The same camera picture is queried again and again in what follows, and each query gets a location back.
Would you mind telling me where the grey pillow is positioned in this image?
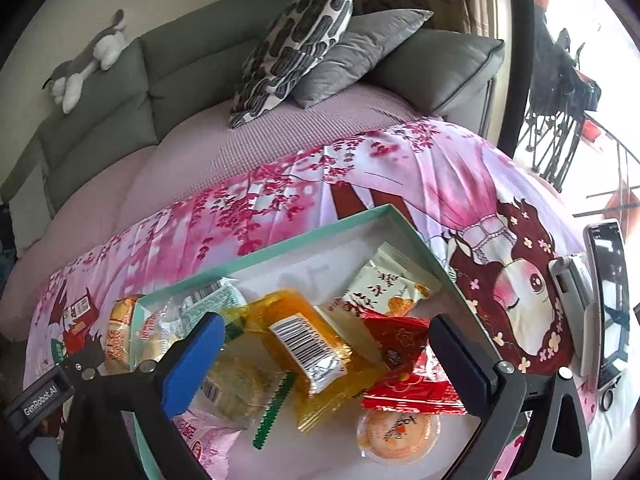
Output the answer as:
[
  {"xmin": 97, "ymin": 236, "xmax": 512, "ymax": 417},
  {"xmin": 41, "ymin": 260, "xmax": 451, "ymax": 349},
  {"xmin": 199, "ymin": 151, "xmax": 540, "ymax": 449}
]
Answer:
[{"xmin": 290, "ymin": 9, "xmax": 435, "ymax": 109}]

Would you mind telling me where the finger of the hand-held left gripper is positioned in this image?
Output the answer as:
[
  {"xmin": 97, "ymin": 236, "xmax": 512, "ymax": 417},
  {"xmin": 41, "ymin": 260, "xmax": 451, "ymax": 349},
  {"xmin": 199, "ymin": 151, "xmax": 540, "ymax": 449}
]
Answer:
[{"xmin": 60, "ymin": 337, "xmax": 106, "ymax": 375}]

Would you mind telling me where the cream packet with orange print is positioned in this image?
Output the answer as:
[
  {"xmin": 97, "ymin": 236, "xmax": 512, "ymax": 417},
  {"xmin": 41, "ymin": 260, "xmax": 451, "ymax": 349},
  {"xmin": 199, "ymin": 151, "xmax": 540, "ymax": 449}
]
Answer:
[{"xmin": 327, "ymin": 242, "xmax": 443, "ymax": 318}]

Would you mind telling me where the phone on white holder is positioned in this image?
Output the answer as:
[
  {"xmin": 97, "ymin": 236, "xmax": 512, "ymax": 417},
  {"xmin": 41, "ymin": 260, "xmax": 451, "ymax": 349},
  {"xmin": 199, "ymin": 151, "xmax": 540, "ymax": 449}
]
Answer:
[{"xmin": 547, "ymin": 252, "xmax": 622, "ymax": 413}]

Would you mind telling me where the orange red packet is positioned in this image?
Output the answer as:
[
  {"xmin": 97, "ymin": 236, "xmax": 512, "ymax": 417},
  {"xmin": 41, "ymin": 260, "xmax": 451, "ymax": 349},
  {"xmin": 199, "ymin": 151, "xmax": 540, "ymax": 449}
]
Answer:
[{"xmin": 60, "ymin": 322, "xmax": 96, "ymax": 353}]

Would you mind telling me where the brown snack packet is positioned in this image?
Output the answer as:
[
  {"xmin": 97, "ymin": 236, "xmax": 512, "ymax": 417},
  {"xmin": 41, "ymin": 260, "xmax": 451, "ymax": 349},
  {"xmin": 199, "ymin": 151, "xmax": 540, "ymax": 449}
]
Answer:
[{"xmin": 62, "ymin": 287, "xmax": 98, "ymax": 328}]

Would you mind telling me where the black and white patterned pillow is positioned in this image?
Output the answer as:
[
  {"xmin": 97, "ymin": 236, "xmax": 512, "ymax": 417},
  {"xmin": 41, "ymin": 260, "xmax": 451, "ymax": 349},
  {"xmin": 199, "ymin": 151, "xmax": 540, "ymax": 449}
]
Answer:
[{"xmin": 229, "ymin": 0, "xmax": 355, "ymax": 130}]

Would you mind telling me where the white bun packet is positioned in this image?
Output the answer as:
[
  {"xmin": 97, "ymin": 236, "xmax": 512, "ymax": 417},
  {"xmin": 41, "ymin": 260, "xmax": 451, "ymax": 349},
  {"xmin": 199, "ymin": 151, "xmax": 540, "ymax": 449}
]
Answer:
[{"xmin": 135, "ymin": 295, "xmax": 211, "ymax": 366}]

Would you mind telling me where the black folding chair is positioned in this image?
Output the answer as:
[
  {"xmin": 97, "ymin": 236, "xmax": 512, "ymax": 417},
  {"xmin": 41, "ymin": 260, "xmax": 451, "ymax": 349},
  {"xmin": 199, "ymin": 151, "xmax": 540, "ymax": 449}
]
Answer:
[{"xmin": 522, "ymin": 25, "xmax": 601, "ymax": 193}]

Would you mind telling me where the orange yellow packet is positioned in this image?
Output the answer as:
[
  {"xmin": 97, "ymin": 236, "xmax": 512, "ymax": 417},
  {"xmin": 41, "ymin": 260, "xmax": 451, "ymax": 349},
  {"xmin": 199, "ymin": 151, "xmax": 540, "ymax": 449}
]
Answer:
[{"xmin": 220, "ymin": 287, "xmax": 386, "ymax": 433}]

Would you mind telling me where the printed blanket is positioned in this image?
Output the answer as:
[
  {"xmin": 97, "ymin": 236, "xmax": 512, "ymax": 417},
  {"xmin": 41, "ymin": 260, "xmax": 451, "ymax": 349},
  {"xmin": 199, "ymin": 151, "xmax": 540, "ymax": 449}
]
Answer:
[{"xmin": 22, "ymin": 117, "xmax": 640, "ymax": 480}]

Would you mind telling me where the small green packet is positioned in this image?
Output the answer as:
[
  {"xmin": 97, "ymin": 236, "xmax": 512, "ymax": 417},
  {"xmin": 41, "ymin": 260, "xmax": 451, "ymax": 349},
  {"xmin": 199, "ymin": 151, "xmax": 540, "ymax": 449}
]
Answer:
[{"xmin": 180, "ymin": 280, "xmax": 248, "ymax": 331}]

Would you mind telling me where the clear green cake packet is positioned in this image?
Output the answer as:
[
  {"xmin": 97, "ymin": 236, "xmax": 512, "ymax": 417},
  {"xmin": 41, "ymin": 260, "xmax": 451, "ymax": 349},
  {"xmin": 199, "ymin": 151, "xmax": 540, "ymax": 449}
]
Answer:
[{"xmin": 200, "ymin": 345, "xmax": 298, "ymax": 448}]

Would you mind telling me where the black window frame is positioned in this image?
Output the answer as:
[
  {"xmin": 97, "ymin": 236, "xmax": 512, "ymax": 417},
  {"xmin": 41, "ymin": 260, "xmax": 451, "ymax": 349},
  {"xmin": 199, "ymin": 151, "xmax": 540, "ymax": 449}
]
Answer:
[{"xmin": 500, "ymin": 0, "xmax": 536, "ymax": 161}]

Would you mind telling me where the purple snack packet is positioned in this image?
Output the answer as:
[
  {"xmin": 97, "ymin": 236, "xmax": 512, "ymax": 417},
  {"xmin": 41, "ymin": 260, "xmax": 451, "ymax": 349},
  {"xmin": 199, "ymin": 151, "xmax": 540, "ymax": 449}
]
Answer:
[{"xmin": 172, "ymin": 407, "xmax": 246, "ymax": 480}]

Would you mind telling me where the orange jelly cup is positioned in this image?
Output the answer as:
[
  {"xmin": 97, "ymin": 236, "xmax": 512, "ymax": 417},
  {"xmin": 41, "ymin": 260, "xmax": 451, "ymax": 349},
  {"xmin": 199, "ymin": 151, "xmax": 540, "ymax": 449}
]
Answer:
[{"xmin": 356, "ymin": 400, "xmax": 442, "ymax": 461}]

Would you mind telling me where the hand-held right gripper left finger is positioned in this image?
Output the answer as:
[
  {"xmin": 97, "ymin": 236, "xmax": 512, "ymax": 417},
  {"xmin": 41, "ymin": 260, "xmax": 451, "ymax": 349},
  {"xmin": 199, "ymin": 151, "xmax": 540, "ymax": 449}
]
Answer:
[{"xmin": 65, "ymin": 311, "xmax": 227, "ymax": 480}]

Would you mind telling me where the red flower print packet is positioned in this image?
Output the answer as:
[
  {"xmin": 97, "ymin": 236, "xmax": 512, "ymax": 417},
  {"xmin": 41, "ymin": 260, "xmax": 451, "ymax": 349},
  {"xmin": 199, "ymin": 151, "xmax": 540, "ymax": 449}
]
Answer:
[
  {"xmin": 360, "ymin": 350, "xmax": 468, "ymax": 416},
  {"xmin": 357, "ymin": 310, "xmax": 436, "ymax": 376}
]

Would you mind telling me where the pink textured bedspread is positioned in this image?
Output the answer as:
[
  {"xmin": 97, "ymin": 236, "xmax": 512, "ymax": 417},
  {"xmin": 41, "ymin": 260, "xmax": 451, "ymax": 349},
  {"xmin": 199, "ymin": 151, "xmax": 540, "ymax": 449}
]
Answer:
[{"xmin": 0, "ymin": 82, "xmax": 446, "ymax": 341}]

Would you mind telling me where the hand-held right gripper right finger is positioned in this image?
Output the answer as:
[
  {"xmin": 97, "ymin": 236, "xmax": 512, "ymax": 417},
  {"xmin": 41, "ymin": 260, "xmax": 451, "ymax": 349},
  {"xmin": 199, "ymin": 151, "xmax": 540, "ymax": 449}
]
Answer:
[{"xmin": 427, "ymin": 314, "xmax": 593, "ymax": 480}]

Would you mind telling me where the grey and white plush toy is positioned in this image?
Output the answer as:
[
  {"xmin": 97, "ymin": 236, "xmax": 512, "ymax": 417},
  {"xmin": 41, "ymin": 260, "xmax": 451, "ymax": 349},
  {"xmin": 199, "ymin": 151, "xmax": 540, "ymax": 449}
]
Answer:
[{"xmin": 42, "ymin": 9, "xmax": 128, "ymax": 115}]

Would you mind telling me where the grey sofa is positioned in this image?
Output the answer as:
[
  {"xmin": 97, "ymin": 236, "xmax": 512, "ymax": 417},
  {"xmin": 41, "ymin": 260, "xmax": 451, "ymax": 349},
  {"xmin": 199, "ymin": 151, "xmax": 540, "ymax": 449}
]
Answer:
[{"xmin": 0, "ymin": 0, "xmax": 506, "ymax": 256}]

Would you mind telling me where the teal cardboard box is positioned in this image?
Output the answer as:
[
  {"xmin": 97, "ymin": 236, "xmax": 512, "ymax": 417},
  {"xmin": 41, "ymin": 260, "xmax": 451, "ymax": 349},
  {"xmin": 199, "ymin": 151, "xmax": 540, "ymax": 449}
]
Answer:
[{"xmin": 117, "ymin": 203, "xmax": 506, "ymax": 480}]

